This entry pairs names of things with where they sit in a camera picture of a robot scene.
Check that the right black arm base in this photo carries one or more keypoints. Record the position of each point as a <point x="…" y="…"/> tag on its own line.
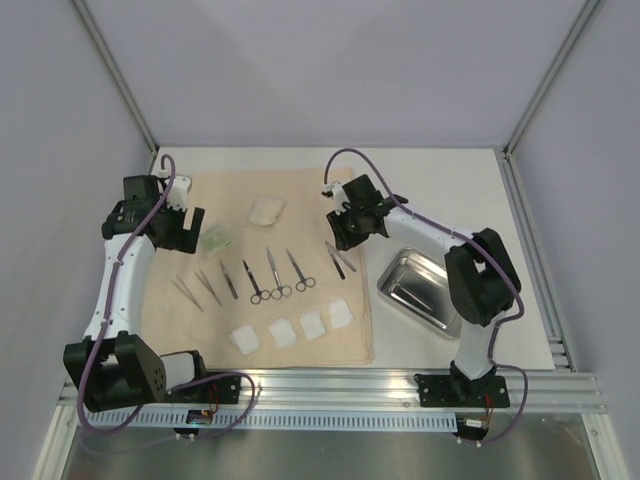
<point x="449" y="391"/>

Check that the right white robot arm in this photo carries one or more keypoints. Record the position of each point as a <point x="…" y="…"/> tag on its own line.
<point x="482" y="282"/>

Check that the aluminium frame post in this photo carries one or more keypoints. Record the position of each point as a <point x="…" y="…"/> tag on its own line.
<point x="585" y="16"/>
<point x="93" y="31"/>

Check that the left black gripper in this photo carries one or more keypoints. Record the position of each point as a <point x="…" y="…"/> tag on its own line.
<point x="182" y="240"/>

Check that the right aluminium frame post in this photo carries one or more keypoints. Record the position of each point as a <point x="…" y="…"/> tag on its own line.
<point x="585" y="16"/>

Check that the steel surgical scissors middle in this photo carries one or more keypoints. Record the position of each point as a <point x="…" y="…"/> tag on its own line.
<point x="281" y="290"/>

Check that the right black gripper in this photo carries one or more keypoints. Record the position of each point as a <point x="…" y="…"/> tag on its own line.
<point x="339" y="234"/>

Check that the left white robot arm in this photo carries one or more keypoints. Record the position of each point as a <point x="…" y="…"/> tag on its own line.
<point x="112" y="366"/>

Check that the steel surgical scissors right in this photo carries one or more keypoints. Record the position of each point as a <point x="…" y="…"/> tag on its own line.
<point x="304" y="282"/>

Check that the steel tweezers pair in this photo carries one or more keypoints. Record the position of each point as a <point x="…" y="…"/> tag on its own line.
<point x="341" y="256"/>

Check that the white gauze pad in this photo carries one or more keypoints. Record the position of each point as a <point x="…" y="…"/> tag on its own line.
<point x="340" y="314"/>
<point x="245" y="339"/>
<point x="312" y="325"/>
<point x="283" y="333"/>

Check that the dark steel tweezers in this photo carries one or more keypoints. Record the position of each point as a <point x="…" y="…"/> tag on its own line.
<point x="335" y="262"/>

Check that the stainless steel tray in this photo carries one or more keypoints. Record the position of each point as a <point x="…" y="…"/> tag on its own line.
<point x="418" y="287"/>

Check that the black tipped surgical scissors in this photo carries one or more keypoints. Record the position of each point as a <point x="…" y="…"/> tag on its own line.
<point x="259" y="295"/>

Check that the steel surgical scissors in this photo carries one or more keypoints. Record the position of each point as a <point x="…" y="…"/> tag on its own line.
<point x="281" y="290"/>
<point x="304" y="282"/>

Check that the left aluminium frame post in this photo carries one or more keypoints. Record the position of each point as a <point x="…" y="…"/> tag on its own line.
<point x="93" y="31"/>

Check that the aluminium front rail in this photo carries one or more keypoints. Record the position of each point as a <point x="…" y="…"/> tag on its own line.
<point x="363" y="389"/>

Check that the beige cloth mat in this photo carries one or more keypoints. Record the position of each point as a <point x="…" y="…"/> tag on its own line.
<point x="170" y="322"/>

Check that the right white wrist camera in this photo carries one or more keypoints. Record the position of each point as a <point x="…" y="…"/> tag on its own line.
<point x="335" y="191"/>

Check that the green printed glove packet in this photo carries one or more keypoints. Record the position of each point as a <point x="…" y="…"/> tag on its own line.
<point x="215" y="241"/>

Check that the slotted grey cable duct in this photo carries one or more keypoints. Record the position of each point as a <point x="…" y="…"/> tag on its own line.
<point x="371" y="421"/>

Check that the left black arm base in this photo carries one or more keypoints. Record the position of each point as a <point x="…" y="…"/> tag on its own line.
<point x="221" y="388"/>

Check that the steel forceps dark handle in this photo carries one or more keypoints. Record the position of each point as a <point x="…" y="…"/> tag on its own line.
<point x="228" y="280"/>

